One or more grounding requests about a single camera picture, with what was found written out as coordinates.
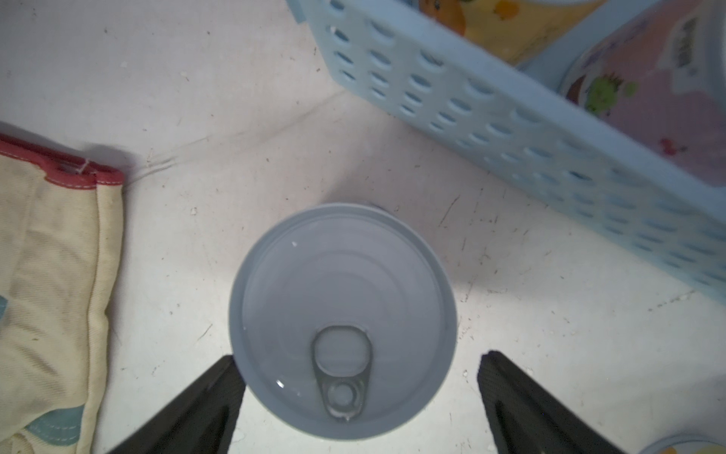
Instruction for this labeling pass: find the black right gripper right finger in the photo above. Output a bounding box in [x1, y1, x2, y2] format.
[478, 351, 621, 453]

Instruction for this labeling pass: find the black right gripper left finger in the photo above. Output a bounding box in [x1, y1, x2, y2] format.
[113, 355, 246, 453]

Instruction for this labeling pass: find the yellow label can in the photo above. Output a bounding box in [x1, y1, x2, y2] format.
[641, 435, 726, 454]

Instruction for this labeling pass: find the pink label can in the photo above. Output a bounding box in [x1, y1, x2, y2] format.
[229, 203, 458, 440]
[560, 1, 725, 188]

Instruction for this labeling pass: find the tan label can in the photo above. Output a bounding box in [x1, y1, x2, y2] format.
[417, 0, 603, 65]

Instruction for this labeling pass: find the light blue plastic basket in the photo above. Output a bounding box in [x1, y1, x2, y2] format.
[289, 1, 725, 301]

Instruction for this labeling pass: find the cream work glove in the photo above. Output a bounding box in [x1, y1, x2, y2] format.
[1, 136, 124, 453]

